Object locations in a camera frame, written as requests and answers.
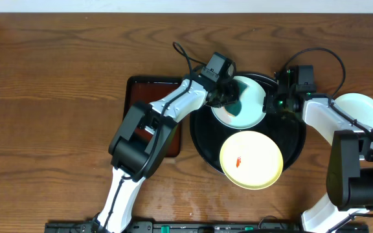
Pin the round black tray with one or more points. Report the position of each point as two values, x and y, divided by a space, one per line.
208 134

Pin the green yellow sponge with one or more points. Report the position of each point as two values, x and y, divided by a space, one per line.
235 108

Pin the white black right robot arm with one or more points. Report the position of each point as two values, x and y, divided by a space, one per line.
349 182

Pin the pale green plate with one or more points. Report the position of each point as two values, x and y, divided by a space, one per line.
252 103
358 106

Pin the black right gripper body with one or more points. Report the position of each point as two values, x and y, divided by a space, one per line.
276 103

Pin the yellow plate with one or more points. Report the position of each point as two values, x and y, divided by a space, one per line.
251 160

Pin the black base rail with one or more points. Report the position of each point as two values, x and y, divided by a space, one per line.
149 227

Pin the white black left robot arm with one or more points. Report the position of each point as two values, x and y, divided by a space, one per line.
133 159

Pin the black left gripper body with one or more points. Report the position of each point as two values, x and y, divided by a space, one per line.
226 94

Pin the rectangular red-brown tray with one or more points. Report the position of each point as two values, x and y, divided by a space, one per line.
149 89

